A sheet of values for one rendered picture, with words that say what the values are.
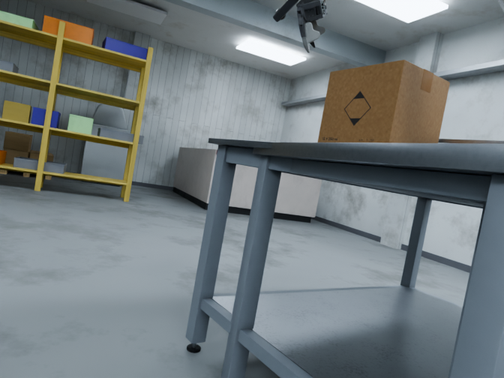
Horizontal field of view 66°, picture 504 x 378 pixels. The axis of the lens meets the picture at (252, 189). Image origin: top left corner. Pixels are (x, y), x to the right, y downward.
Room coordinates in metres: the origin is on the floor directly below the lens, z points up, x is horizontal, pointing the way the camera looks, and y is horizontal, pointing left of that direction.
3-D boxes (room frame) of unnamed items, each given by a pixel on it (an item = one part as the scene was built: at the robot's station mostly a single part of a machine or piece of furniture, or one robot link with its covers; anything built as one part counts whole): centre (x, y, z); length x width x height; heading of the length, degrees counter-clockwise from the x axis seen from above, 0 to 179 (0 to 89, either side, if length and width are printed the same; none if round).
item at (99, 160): (7.44, 2.87, 0.77); 0.78 x 0.66 x 1.54; 114
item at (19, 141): (6.72, 3.89, 0.34); 1.14 x 0.81 x 0.67; 24
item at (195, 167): (7.59, 0.22, 0.48); 2.55 x 2.06 x 0.96; 24
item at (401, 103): (1.31, -0.38, 0.99); 0.30 x 0.24 x 0.27; 34
